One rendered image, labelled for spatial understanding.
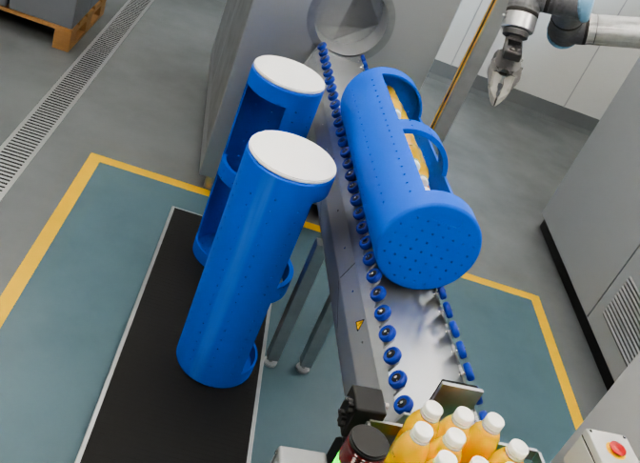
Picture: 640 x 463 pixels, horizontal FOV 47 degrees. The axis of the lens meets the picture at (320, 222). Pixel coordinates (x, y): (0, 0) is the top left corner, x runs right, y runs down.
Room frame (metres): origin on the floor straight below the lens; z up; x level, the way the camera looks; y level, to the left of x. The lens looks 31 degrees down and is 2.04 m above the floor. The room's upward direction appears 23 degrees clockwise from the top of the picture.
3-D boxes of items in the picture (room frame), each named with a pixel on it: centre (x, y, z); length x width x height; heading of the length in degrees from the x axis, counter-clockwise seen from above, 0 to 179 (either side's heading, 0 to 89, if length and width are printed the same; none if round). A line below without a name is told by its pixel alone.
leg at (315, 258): (2.25, -0.04, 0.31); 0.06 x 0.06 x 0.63; 18
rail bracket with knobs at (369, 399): (1.16, -0.24, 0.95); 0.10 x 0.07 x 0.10; 108
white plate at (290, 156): (1.98, 0.15, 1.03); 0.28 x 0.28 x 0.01
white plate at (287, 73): (2.59, 0.32, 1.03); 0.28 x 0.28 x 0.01
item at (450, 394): (1.27, -0.42, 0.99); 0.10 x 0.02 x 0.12; 108
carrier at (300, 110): (2.59, 0.32, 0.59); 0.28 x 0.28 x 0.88
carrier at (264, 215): (1.98, 0.15, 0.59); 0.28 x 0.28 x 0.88
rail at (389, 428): (1.19, -0.45, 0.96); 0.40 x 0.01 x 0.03; 108
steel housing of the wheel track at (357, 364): (2.27, -0.10, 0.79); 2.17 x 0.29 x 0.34; 18
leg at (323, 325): (2.29, -0.17, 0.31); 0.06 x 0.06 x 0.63; 18
